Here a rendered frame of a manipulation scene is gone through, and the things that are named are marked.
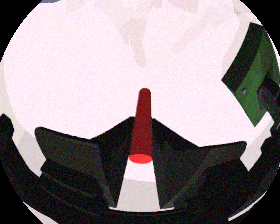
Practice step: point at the red peg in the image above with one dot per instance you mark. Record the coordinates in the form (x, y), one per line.
(141, 143)

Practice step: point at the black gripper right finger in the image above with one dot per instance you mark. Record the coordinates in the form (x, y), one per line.
(178, 162)

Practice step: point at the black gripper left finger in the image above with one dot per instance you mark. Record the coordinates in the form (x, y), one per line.
(104, 156)

